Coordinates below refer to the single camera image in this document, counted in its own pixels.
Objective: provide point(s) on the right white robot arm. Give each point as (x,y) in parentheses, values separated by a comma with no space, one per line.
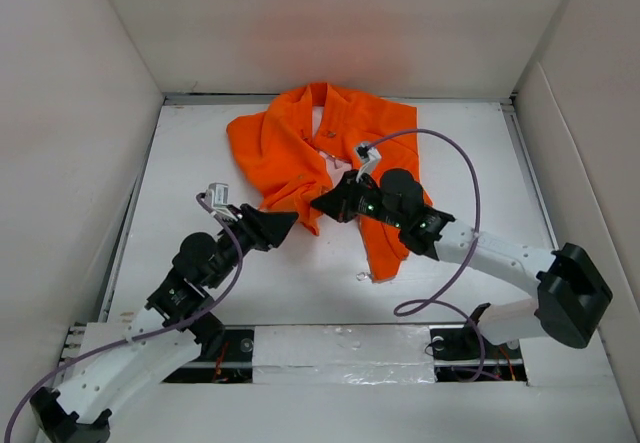
(567,295)

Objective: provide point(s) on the orange zip jacket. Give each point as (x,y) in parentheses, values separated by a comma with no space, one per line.
(297,149)

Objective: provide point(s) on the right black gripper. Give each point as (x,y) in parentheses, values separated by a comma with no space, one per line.
(338,203)

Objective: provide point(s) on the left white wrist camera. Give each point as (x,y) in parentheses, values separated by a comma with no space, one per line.
(214,199)

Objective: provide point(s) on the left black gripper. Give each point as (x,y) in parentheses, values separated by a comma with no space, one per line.
(266,229)

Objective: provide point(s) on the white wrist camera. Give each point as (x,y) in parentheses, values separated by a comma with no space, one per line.
(369,158)
(214,199)

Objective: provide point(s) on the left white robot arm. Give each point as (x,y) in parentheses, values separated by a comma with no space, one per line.
(175,326)

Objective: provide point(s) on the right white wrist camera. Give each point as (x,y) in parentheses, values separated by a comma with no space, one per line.
(369,158)

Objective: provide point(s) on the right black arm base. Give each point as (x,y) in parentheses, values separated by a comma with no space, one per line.
(457,356)

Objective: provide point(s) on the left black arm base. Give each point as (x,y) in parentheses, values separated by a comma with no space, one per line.
(226,355)

